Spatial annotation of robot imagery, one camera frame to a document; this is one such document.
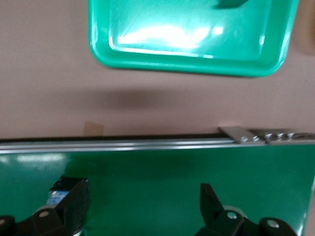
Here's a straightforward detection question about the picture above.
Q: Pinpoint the green plastic tray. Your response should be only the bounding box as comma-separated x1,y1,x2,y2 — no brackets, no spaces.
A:
88,0,300,79

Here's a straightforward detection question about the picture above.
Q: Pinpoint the green conveyor belt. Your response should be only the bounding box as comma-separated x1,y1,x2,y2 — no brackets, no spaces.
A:
0,126,315,236

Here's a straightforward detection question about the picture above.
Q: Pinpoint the green push button switch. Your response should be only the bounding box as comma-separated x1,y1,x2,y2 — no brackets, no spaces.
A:
46,176,89,209

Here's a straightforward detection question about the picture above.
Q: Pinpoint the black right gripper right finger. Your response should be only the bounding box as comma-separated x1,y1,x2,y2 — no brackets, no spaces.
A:
194,183,297,236

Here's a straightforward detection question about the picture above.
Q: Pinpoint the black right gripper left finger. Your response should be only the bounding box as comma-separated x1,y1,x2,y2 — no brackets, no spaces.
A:
0,180,91,236

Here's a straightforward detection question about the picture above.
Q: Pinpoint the brown tape piece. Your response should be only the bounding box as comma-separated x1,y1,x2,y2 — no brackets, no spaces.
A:
84,121,105,136

